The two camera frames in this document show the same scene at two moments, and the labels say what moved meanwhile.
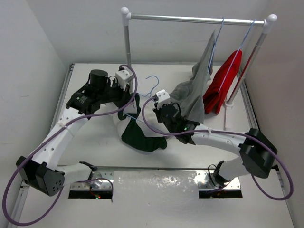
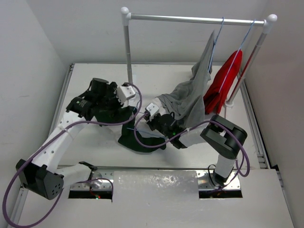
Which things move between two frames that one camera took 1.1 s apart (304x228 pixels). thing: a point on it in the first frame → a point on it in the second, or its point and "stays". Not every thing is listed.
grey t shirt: [189, 95] stays
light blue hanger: [150, 93] → [146, 133]
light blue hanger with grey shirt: [214, 42] stays
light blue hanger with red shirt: [254, 22] stays
